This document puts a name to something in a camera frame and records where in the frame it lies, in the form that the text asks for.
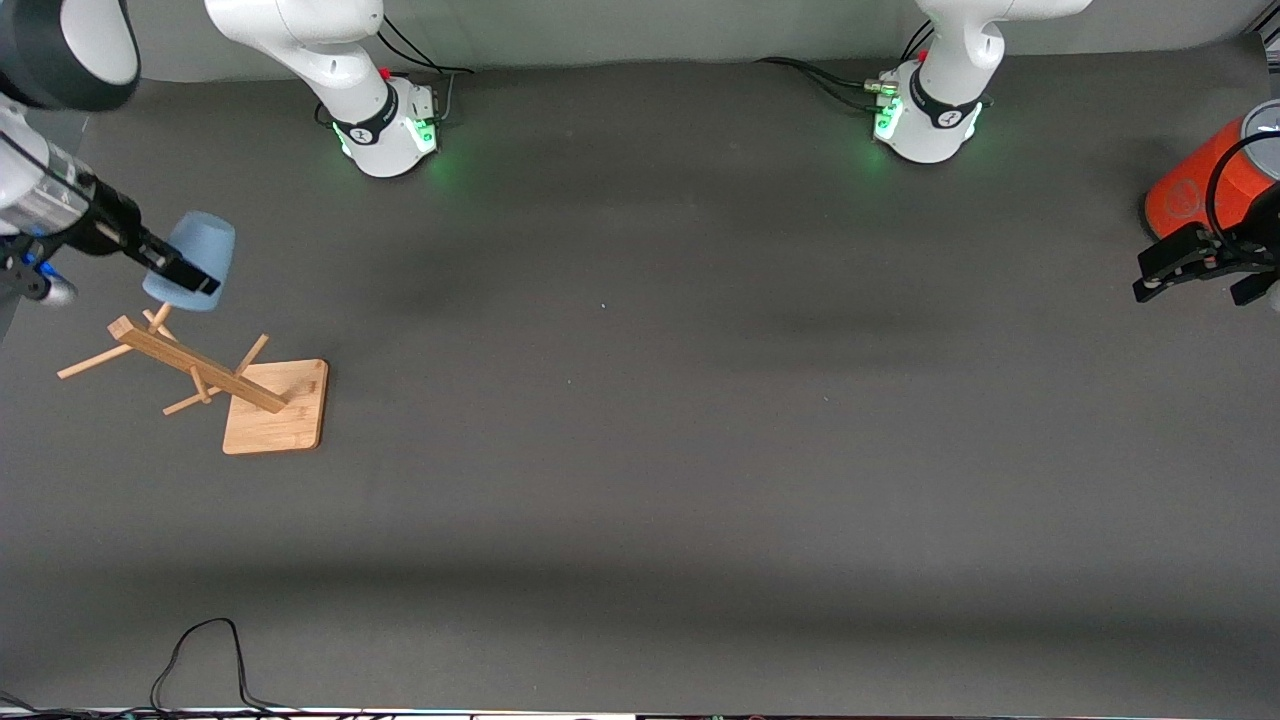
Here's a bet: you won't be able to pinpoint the black arm base cables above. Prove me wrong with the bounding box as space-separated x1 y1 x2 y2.
378 15 474 126
755 20 936 116

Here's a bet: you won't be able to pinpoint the black left arm base cables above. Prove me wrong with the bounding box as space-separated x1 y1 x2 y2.
755 20 936 116

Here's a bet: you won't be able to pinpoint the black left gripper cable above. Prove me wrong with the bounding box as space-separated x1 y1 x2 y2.
1204 130 1280 241

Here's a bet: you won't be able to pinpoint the orange cylindrical can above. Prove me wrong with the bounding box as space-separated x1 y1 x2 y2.
1145 100 1280 241

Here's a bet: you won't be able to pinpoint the light blue plastic cup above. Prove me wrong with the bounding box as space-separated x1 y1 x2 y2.
142 211 237 312

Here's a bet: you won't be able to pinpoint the black cable on table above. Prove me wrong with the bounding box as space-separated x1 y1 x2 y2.
150 618 301 717

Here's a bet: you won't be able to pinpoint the wooden cup rack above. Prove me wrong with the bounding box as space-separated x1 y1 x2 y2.
57 303 329 456

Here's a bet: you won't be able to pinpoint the black right arm base cables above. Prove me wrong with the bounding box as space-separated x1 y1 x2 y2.
378 15 474 126

